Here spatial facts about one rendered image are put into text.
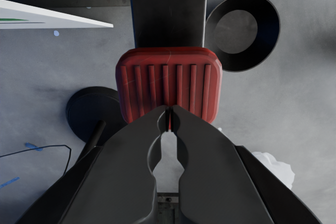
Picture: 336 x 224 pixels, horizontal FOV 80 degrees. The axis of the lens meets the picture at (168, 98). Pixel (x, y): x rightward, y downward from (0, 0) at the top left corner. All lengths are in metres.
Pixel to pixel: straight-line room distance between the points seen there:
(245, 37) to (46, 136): 1.15
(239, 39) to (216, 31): 0.11
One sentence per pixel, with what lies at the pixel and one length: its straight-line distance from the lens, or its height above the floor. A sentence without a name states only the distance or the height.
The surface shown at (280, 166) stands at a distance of 1.27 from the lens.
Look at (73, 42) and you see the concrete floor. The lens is 1.00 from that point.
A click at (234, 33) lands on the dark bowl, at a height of 0.00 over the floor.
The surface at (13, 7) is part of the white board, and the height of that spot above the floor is 0.54.
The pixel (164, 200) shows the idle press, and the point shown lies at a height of 0.03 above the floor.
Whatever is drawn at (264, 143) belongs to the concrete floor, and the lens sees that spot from 1.28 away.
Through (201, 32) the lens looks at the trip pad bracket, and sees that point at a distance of 0.18.
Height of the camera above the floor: 0.88
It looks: 61 degrees down
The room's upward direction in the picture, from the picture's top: 178 degrees counter-clockwise
